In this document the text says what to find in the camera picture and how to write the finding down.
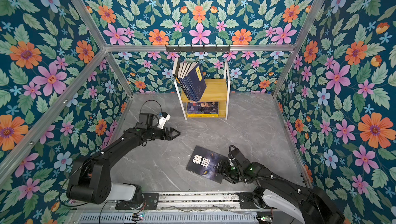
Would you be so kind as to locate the black hook rail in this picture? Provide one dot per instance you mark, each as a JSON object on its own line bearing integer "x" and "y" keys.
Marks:
{"x": 198, "y": 48}

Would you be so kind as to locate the dark illustrated cover book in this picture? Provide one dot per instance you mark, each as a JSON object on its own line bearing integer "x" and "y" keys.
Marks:
{"x": 202, "y": 113}

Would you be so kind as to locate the navy book yellow label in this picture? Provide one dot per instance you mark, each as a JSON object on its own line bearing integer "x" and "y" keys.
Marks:
{"x": 179, "y": 76}

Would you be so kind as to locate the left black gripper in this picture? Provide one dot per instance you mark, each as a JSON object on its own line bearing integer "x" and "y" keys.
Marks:
{"x": 169, "y": 136}

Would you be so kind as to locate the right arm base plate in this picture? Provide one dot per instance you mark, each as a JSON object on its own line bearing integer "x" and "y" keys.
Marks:
{"x": 250, "y": 201}

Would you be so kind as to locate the black book on shelf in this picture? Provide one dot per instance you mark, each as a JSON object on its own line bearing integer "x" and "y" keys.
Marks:
{"x": 175, "y": 70}

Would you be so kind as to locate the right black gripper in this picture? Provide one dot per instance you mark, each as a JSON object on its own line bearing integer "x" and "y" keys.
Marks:
{"x": 226, "y": 167}

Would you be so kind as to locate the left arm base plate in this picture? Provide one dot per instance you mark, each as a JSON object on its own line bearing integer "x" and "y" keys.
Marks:
{"x": 150, "y": 200}

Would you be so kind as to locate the purple book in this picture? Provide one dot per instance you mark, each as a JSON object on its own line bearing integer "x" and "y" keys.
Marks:
{"x": 203, "y": 107}

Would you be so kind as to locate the yellow book under shelf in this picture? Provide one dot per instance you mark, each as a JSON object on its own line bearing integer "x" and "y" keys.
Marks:
{"x": 201, "y": 117}

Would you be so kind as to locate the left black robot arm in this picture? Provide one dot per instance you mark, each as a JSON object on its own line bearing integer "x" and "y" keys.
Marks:
{"x": 91, "y": 182}

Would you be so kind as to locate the yellow cartoon cover book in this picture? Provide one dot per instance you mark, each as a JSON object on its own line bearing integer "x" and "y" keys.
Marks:
{"x": 213, "y": 115}

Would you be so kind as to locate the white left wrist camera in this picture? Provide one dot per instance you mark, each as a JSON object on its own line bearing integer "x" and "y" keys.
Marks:
{"x": 163, "y": 117}

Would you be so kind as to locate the black wolf cover book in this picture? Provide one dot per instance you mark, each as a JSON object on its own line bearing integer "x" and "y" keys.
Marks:
{"x": 206, "y": 163}

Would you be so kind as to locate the wooden shelf white frame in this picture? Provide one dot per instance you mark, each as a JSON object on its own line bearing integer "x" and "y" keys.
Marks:
{"x": 217, "y": 90}

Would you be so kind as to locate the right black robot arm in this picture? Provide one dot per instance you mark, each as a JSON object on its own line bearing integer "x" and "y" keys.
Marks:
{"x": 307, "y": 205}

